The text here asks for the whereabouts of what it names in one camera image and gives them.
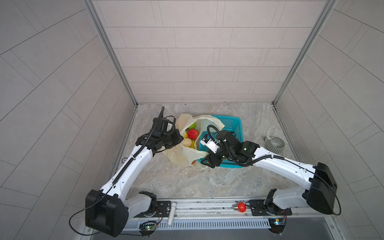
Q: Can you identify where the red apple toy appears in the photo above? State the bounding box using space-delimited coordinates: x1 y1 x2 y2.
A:
188 129 200 140

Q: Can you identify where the green bumpy fruit toy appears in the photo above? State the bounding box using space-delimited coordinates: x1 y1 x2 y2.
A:
188 123 197 130

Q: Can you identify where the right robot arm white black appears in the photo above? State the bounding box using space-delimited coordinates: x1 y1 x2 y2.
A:
200 131 340 215

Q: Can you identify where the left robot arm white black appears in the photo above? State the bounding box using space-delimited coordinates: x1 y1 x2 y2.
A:
85 115 184 237

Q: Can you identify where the teal plastic basket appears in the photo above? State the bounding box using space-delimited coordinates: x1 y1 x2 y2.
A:
197 115 244 169

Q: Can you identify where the red emergency stop button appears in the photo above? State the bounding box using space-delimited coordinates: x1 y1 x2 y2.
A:
232 202 247 213

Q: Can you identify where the right circuit board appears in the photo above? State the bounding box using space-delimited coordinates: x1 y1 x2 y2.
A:
268 219 286 234

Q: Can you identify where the circuit board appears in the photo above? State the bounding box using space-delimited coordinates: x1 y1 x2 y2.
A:
139 221 158 236
268 219 286 234

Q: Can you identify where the left circuit board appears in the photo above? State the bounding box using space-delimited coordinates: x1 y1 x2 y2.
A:
139 221 158 236

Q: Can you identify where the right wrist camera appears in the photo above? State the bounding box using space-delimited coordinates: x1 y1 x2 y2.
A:
200 134 219 154

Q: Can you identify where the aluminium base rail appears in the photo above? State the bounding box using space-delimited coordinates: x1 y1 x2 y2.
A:
125 196 331 223

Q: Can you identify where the white cylinder handle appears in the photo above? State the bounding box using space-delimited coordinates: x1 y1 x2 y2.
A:
167 202 177 227

